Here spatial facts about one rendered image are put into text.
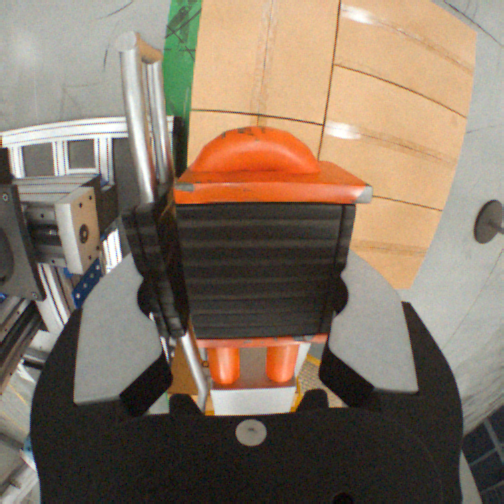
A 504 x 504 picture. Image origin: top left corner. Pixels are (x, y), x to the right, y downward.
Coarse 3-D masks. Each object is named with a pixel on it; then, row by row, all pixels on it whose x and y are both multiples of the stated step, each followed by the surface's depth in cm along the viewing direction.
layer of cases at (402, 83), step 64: (256, 0) 50; (320, 0) 50; (384, 0) 47; (256, 64) 61; (320, 64) 61; (384, 64) 60; (448, 64) 57; (192, 128) 70; (320, 128) 71; (384, 128) 71; (448, 128) 69; (384, 192) 82; (448, 192) 82; (384, 256) 96
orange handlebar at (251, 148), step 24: (216, 144) 10; (240, 144) 9; (264, 144) 9; (288, 144) 10; (192, 168) 10; (216, 168) 10; (240, 168) 10; (264, 168) 10; (288, 168) 10; (312, 168) 10; (216, 360) 15; (288, 360) 16
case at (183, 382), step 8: (192, 328) 93; (176, 344) 86; (176, 352) 83; (176, 360) 80; (184, 360) 80; (200, 360) 81; (176, 368) 77; (184, 368) 78; (208, 368) 78; (176, 376) 75; (184, 376) 75; (176, 384) 72; (184, 384) 72; (192, 384) 73; (296, 384) 74; (168, 392) 69; (176, 392) 69; (184, 392) 70; (192, 392) 70; (208, 392) 71; (296, 392) 71; (208, 400) 71; (208, 408) 74
